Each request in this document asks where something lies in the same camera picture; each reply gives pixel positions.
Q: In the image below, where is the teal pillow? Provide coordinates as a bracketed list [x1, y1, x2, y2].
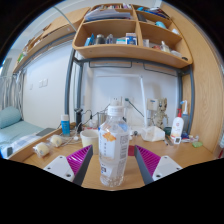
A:
[0, 106, 23, 130]

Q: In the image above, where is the black electric shaver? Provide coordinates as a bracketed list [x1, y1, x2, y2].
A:
[74, 107, 84, 134]

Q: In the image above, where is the white wall switch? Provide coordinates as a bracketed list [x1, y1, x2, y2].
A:
[38, 78, 49, 88]

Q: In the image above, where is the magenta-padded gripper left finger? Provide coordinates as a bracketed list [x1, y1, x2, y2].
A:
[43, 144, 94, 187]

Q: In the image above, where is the white desk lamp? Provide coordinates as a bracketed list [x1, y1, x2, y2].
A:
[94, 74, 148, 128]

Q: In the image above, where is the grey metal bed frame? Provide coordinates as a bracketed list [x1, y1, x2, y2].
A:
[64, 46, 196, 134]

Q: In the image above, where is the teal bed mattress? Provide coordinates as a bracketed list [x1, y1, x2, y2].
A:
[0, 120, 48, 159]

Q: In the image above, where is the wrapped round bun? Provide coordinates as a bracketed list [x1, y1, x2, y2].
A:
[33, 142, 51, 158]
[49, 134, 64, 148]

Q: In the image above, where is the clear spray bottle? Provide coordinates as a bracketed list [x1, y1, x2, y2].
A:
[179, 99, 190, 134]

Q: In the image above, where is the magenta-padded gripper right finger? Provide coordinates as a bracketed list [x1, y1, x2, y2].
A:
[133, 144, 184, 185]

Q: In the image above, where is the small white display clock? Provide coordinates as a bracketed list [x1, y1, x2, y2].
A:
[170, 134, 182, 145]

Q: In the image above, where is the metal cup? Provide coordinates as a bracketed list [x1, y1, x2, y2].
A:
[96, 111, 108, 128]

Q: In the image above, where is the wooden bunk bed board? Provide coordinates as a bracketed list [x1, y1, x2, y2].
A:
[13, 6, 91, 74]

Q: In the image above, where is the clear plastic water bottle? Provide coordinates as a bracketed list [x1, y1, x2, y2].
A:
[98, 105, 132, 188]

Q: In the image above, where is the wooden wardrobe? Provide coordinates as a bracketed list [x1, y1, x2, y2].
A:
[159, 1, 224, 156]

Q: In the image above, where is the white wall box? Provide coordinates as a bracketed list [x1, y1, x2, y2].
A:
[146, 98, 159, 112]

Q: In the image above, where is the wooden shelf unit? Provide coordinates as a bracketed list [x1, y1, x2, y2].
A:
[72, 3, 194, 69]

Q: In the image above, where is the white pump bottle red nozzle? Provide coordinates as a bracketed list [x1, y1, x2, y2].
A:
[170, 108, 185, 140]

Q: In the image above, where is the blue tube with white cap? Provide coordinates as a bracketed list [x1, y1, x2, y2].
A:
[60, 114, 71, 137]

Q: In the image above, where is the tree creature figurine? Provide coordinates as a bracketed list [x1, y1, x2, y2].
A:
[152, 97, 170, 130]

